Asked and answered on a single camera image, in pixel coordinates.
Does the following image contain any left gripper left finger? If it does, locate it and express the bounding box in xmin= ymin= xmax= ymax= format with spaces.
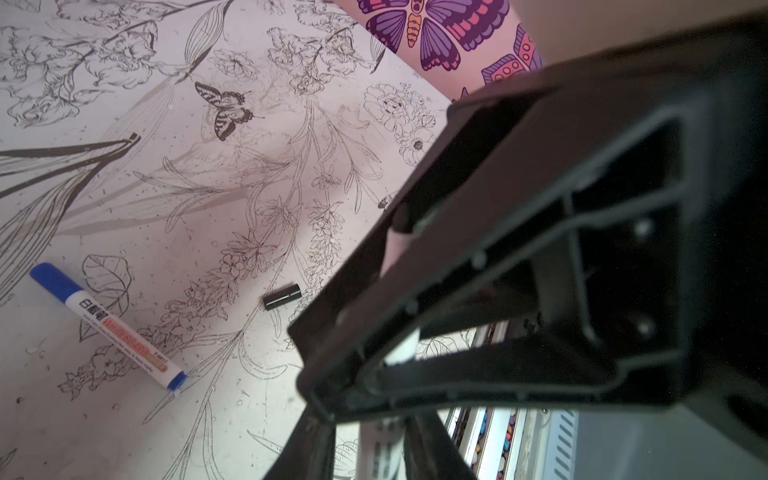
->
xmin=263 ymin=407 xmax=336 ymax=480

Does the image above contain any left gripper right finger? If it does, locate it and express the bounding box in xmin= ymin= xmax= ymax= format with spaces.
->
xmin=404 ymin=412 xmax=476 ymax=480

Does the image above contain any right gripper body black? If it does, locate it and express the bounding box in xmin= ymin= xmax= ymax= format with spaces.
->
xmin=527 ymin=11 xmax=768 ymax=463

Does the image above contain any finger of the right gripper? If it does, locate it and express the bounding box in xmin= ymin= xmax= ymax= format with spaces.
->
xmin=289 ymin=77 xmax=690 ymax=360
xmin=297 ymin=328 xmax=690 ymax=420

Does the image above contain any white marker pen blue tip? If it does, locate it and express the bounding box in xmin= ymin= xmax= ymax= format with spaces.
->
xmin=64 ymin=290 xmax=188 ymax=391

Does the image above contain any blue pen cap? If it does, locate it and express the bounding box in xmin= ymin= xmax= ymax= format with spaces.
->
xmin=29 ymin=263 xmax=83 ymax=303

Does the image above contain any aluminium front rail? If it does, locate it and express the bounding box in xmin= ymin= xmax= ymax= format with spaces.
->
xmin=443 ymin=320 xmax=580 ymax=480

